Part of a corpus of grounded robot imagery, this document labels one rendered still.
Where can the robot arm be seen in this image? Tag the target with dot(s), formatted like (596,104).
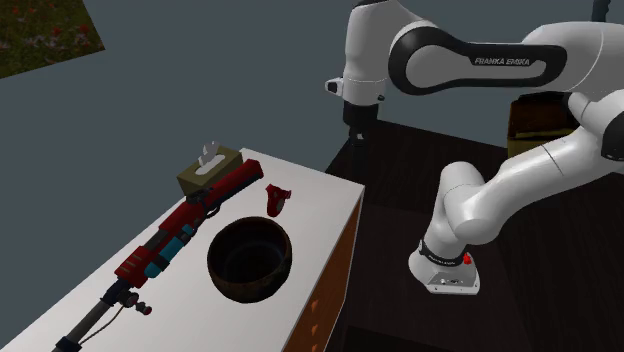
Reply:
(487,200)

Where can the red and blue toy gun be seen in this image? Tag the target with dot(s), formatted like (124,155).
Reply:
(194,215)

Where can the olive tissue box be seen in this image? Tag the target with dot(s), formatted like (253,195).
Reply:
(191,181)

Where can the small red curved object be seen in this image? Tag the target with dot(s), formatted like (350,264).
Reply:
(277,201)

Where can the white-topped chest of drawers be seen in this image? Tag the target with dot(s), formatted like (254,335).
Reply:
(317,214)

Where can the brown cardboard box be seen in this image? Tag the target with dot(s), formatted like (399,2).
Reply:
(536,122)

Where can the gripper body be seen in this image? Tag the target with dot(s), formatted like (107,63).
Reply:
(360,116)

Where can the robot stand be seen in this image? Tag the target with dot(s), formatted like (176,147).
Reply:
(395,195)

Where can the dark wooden bowl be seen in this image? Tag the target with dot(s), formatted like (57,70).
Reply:
(253,263)

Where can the dark floral wall picture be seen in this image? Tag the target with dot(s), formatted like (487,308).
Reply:
(39,29)

